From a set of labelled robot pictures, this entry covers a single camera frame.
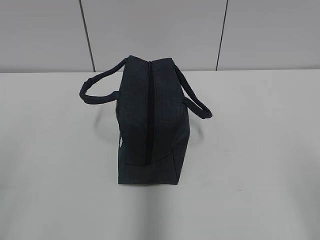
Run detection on dark blue lunch bag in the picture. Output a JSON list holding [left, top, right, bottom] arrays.
[[79, 55, 213, 185]]

